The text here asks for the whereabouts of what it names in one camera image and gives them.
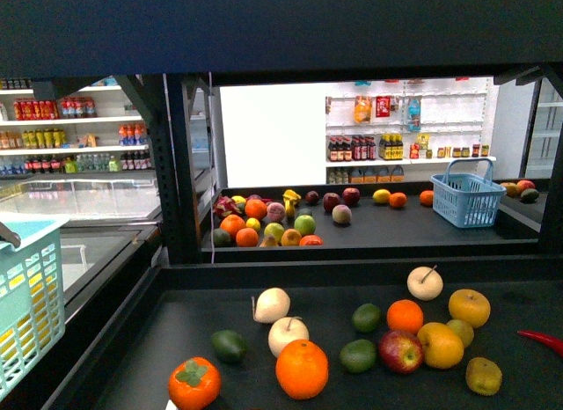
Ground light teal shopping basket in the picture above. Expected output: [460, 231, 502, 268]
[1, 213, 68, 398]

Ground far yellow lemon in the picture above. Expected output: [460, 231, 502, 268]
[372, 189, 391, 205]

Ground drinks shelf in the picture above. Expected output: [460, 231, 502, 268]
[1, 77, 152, 177]

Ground far green apple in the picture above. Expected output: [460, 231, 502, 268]
[294, 215, 317, 237]

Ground pink dragon fruit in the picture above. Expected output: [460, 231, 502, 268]
[213, 195, 242, 219]

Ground far peach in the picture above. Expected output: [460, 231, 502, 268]
[332, 204, 352, 225]

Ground dark sauce bottles row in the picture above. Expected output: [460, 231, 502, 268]
[326, 135, 377, 163]

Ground black upper fruit tray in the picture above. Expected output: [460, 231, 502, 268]
[201, 182, 545, 263]

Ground black fruit tray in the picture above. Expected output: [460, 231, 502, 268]
[41, 255, 563, 410]
[201, 182, 545, 263]

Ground white pear left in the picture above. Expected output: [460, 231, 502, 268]
[252, 288, 290, 324]

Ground white pear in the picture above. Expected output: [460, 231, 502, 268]
[406, 265, 443, 301]
[268, 317, 310, 358]
[252, 288, 290, 324]

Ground white pear middle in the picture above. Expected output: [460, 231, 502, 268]
[268, 317, 310, 358]

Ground black front fruit tray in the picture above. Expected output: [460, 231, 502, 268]
[41, 255, 563, 410]

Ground green lime upper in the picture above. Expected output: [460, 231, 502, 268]
[352, 303, 382, 333]

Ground green lime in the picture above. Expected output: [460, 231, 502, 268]
[352, 303, 382, 333]
[340, 339, 377, 374]

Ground dark green avocado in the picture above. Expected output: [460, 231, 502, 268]
[210, 329, 247, 364]

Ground white pear right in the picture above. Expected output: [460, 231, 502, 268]
[406, 265, 443, 301]

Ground small orange tangerine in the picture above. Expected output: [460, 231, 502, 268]
[386, 299, 424, 335]

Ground large navel orange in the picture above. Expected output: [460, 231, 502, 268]
[275, 340, 329, 400]

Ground green lime lower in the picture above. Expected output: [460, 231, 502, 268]
[340, 339, 377, 374]

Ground small blue basket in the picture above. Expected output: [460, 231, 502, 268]
[430, 157, 507, 229]

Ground red yellow apple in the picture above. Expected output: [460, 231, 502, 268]
[378, 330, 424, 375]

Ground orange persimmon green leaf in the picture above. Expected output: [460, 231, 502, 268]
[168, 356, 222, 410]

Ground yellow orange round fruit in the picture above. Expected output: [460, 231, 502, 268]
[448, 289, 491, 328]

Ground yellow orange apple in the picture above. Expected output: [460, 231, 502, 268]
[417, 322, 464, 370]

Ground small yellow green fruit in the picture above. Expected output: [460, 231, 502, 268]
[446, 318, 474, 348]

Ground brown yellow russet fruit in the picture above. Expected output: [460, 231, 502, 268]
[465, 357, 503, 396]

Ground red chili pepper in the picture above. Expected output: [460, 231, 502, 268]
[517, 330, 563, 357]

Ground black shelf post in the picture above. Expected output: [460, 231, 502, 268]
[150, 74, 201, 265]

